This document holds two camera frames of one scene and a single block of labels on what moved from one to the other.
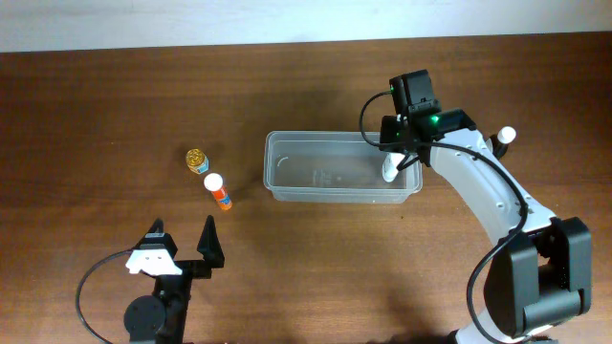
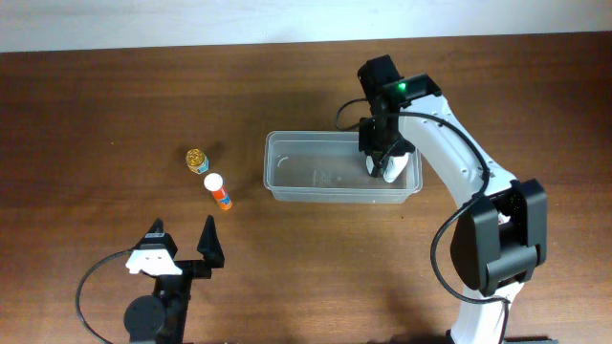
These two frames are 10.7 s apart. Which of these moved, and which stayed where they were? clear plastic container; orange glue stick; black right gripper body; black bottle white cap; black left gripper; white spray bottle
Moved: black bottle white cap; black right gripper body
Stayed: black left gripper; clear plastic container; orange glue stick; white spray bottle
